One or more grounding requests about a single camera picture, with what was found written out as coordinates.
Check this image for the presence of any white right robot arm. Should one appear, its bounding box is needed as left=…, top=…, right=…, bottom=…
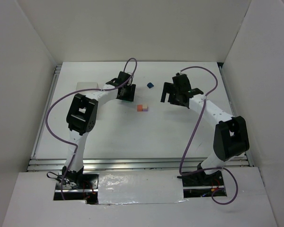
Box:
left=160, top=73, right=249, bottom=176

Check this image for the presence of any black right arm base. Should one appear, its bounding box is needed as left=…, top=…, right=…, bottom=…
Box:
left=177, top=171, right=224, bottom=187

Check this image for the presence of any aluminium front rail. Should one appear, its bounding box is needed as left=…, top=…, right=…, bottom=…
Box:
left=27, top=157, right=250, bottom=172

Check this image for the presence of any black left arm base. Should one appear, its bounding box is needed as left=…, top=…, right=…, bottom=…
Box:
left=47, top=171, right=99, bottom=192

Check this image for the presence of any aluminium left rail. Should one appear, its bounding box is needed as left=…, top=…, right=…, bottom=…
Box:
left=30, top=65, right=62, bottom=159

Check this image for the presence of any blue wood block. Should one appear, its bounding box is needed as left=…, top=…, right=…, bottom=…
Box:
left=147, top=82, right=154, bottom=88

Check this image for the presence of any silver foil sheet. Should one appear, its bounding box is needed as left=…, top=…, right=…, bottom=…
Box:
left=98, top=170, right=185, bottom=205

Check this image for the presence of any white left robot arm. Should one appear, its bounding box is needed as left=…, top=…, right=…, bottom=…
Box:
left=62, top=71, right=135, bottom=187

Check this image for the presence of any orange wood cube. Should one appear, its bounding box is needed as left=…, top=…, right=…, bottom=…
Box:
left=137, top=105, right=143, bottom=112

